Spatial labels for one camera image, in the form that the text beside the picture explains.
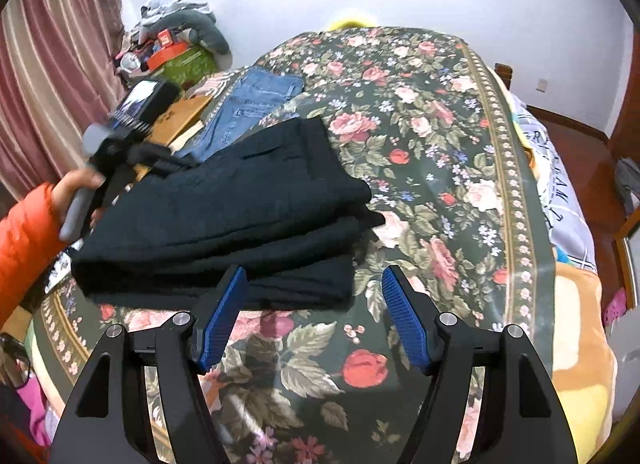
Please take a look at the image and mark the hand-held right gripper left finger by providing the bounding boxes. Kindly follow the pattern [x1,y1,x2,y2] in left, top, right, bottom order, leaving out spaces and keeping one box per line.
[50,265,248,464]

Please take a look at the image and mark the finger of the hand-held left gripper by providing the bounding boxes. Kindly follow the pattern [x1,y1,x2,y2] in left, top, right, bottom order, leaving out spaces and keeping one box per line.
[125,143,189,177]

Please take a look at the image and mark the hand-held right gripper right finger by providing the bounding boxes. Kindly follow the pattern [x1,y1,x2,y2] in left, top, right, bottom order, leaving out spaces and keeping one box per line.
[381,265,573,464]

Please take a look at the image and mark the black pants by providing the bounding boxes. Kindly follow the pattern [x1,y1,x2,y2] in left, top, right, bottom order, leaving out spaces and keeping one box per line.
[70,116,387,312]

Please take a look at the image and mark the person's left forearm orange sleeve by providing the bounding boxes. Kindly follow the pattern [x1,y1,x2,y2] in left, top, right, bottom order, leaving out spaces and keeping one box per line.
[0,183,69,326]

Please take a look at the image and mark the person's left hand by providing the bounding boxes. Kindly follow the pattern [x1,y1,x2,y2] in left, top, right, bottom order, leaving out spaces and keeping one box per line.
[51,169,108,233]

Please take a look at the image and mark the wooden lap desk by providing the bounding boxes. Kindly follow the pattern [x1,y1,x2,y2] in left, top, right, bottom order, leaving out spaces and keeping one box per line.
[135,94,213,180]

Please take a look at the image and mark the orange box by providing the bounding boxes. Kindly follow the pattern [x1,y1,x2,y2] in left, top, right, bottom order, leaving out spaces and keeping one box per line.
[146,41,191,71]

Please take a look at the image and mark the green patterned storage box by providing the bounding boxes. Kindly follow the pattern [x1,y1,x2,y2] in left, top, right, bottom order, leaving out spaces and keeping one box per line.
[164,46,219,91]

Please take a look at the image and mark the striped bed sheet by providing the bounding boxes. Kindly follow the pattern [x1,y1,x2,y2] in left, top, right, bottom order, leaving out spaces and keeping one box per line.
[192,69,247,96]

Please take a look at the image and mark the striped pink curtain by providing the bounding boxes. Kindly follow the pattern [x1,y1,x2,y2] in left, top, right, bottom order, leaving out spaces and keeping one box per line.
[0,0,126,200]

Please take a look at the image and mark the grey plush pillow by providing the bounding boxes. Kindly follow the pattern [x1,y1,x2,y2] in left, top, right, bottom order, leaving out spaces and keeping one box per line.
[150,11,231,56]

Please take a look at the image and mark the pile of clothes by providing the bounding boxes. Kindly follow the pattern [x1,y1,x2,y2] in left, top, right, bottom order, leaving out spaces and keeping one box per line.
[116,0,231,86]

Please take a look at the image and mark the blue jeans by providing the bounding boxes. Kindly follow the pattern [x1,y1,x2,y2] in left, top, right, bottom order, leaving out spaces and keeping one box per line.
[175,68,306,165]

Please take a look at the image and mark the floral blanket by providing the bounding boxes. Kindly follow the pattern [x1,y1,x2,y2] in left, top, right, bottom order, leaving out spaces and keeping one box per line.
[30,28,558,464]

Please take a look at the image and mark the orange yellow fleece blanket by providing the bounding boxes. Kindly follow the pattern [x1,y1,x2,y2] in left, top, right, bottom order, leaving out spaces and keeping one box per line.
[549,254,622,464]

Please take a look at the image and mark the pink cloth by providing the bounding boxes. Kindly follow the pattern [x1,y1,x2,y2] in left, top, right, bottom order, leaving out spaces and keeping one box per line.
[15,374,55,447]

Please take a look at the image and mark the white printed bed sheet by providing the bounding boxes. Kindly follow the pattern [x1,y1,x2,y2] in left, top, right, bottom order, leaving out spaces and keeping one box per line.
[507,89,599,271]

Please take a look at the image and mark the pink slipper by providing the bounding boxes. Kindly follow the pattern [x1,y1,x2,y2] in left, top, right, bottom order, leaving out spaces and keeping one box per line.
[602,288,629,326]

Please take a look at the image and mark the yellow curved cushion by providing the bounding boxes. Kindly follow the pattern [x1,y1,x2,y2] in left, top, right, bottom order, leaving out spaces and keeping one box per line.
[327,18,377,31]

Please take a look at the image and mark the wooden chair frame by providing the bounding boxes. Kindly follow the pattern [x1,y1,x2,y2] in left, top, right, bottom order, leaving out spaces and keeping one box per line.
[612,158,640,311]

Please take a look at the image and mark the wooden bed post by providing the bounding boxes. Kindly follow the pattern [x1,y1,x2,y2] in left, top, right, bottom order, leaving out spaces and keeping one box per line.
[494,63,516,91]

